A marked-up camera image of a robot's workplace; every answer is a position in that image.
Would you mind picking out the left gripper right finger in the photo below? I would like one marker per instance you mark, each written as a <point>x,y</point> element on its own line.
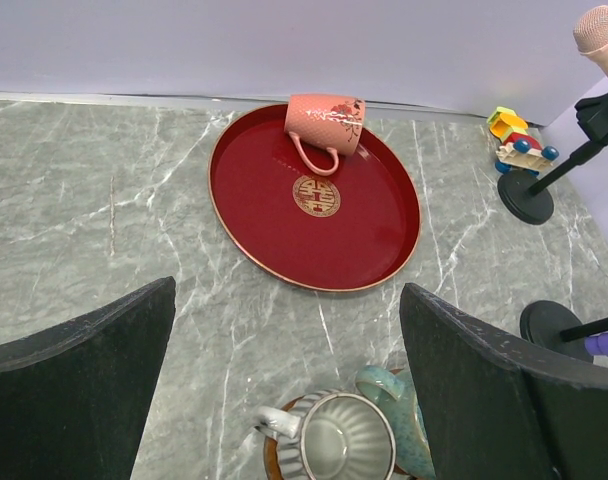
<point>496,406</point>

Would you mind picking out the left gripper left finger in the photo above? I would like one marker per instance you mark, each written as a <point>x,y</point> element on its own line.
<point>75,397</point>

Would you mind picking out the teal glazed mug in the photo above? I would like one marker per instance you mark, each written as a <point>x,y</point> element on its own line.
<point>397,399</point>

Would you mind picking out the grey striped mug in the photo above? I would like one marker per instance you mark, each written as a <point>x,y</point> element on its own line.
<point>330,434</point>

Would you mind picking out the wooden coaster one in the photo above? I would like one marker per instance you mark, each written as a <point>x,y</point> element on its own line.
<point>271,455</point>

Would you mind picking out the pink floral cup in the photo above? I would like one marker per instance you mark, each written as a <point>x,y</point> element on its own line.
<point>332,123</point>

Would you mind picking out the black stand of purple microphone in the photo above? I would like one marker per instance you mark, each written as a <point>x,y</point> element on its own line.
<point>554,327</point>

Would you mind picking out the purple toy microphone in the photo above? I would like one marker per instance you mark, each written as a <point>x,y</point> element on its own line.
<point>597,345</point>

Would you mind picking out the black stand of pink microphone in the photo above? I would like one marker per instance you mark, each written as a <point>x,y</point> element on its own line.
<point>528,198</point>

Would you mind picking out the red round tray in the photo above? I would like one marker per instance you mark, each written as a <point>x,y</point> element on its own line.
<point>343,233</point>

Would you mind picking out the colourful toy car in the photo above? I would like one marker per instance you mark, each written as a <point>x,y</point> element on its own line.
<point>518,149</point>

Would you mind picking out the pink toy microphone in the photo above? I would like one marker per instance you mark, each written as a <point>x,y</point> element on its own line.
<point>591,36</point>

